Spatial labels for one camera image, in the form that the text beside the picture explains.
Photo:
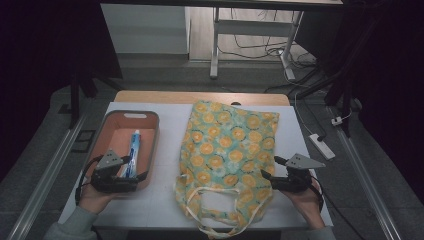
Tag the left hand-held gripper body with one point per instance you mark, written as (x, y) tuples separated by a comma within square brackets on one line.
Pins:
[(108, 181)]

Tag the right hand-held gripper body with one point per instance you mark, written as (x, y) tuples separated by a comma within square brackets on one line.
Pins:
[(295, 176)]

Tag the blue white toothpaste tube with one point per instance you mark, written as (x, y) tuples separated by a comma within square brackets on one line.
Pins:
[(135, 146)]

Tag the pink plastic basket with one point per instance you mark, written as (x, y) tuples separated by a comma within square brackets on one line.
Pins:
[(115, 133)]

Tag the lemon print cloth bag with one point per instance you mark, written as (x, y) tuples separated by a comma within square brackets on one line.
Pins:
[(226, 143)]

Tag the person's left hand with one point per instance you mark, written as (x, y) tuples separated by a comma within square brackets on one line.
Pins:
[(95, 200)]

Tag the person's right hand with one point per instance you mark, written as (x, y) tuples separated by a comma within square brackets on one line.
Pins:
[(306, 203)]

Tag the white table mat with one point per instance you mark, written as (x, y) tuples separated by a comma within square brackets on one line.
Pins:
[(166, 150)]

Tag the white power strip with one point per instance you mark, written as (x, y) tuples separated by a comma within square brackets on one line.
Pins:
[(322, 146)]

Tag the black floor socket box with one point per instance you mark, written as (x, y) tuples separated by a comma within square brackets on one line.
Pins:
[(84, 140)]

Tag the white plug adapter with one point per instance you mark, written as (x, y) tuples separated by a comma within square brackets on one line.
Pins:
[(336, 120)]

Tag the wooden table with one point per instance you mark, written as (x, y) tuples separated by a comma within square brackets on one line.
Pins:
[(160, 97)]

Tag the dark metal stand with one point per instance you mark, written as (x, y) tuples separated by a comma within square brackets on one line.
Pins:
[(336, 86), (75, 100)]

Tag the dark curtain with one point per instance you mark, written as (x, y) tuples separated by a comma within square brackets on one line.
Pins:
[(390, 83), (46, 66)]

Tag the metal floor rail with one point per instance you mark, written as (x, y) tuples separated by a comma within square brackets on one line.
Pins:
[(43, 180), (366, 183)]

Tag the white desk frame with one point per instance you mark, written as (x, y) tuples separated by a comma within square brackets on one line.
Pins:
[(233, 27)]

